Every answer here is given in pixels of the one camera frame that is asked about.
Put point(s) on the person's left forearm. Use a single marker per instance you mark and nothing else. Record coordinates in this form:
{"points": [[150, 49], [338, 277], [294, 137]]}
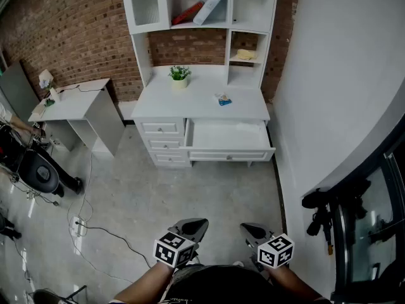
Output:
{"points": [[145, 282]]}

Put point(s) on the white power strip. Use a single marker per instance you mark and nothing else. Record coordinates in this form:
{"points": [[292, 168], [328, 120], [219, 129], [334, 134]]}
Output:
{"points": [[78, 226]]}

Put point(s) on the white glass cabinet door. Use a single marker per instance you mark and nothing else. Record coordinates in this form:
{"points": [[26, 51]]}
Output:
{"points": [[146, 6]]}

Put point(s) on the white table lamp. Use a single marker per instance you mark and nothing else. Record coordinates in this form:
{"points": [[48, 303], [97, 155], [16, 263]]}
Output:
{"points": [[46, 74]]}

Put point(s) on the person's right forearm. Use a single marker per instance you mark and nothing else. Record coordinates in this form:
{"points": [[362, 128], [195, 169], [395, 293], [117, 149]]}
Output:
{"points": [[292, 280]]}

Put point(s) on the person's left shoe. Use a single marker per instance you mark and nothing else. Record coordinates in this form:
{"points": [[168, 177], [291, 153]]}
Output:
{"points": [[195, 259]]}

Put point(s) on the black office chair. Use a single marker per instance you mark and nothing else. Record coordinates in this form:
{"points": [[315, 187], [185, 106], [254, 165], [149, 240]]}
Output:
{"points": [[41, 173]]}

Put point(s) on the wide white drawer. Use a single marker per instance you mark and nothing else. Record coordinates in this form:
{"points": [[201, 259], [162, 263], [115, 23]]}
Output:
{"points": [[228, 136]]}

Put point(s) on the red book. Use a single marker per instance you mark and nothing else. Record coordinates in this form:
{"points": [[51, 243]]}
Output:
{"points": [[186, 14]]}

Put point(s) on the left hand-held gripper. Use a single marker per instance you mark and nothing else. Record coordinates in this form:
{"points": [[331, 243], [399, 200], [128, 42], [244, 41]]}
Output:
{"points": [[173, 250]]}

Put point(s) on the green plant in cream pot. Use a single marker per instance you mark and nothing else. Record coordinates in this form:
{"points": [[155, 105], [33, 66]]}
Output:
{"points": [[179, 76]]}

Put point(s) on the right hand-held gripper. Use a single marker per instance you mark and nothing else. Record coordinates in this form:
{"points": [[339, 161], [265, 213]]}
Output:
{"points": [[275, 252]]}

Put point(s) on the cream paper booklet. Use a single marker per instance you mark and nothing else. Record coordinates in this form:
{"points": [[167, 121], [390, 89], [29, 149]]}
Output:
{"points": [[38, 109]]}

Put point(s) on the pale flowers in vase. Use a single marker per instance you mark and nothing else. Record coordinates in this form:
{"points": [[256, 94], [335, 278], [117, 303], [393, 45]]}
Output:
{"points": [[44, 83]]}

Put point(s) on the small blue white packet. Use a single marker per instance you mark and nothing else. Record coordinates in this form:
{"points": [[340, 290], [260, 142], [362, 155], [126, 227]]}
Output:
{"points": [[223, 99]]}

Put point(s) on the yellow cloth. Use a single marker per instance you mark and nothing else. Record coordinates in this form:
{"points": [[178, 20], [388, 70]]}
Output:
{"points": [[246, 54]]}

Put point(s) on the person's shoe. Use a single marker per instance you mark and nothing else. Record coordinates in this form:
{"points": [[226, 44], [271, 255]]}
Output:
{"points": [[238, 263], [195, 259]]}

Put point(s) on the white desk with hutch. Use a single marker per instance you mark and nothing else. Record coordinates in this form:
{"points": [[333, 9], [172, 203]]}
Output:
{"points": [[196, 103]]}

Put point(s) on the black stool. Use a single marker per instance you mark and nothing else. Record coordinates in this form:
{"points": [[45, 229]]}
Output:
{"points": [[53, 296]]}

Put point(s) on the small white desk drawer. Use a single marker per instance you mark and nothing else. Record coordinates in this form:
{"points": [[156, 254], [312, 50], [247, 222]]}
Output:
{"points": [[165, 143], [159, 128], [171, 159]]}

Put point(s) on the grey cabinet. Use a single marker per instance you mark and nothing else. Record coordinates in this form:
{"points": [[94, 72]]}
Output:
{"points": [[17, 90]]}

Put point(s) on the person's black shirt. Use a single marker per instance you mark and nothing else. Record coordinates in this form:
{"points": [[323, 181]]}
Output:
{"points": [[228, 285]]}

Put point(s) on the dark framed glass door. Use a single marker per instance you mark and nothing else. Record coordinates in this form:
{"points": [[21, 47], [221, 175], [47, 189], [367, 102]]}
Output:
{"points": [[367, 220]]}

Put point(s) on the person's right shoe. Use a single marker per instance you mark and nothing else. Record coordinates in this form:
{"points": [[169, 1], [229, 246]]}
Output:
{"points": [[238, 263]]}

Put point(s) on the small white side table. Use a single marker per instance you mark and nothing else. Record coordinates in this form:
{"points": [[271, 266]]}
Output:
{"points": [[79, 101]]}

